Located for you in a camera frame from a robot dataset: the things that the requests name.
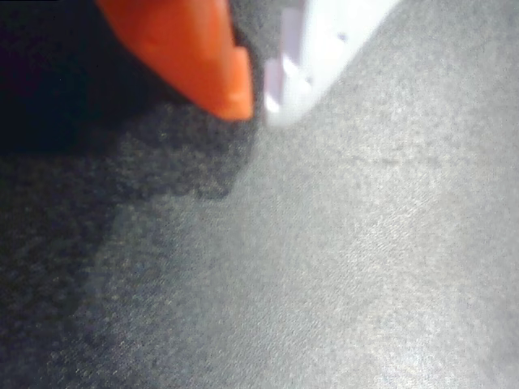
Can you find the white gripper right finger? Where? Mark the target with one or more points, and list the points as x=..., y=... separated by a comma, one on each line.
x=320, y=44

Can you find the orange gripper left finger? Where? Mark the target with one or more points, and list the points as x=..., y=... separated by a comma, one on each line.
x=190, y=52

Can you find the black desk mat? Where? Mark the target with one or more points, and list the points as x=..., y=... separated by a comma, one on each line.
x=324, y=251

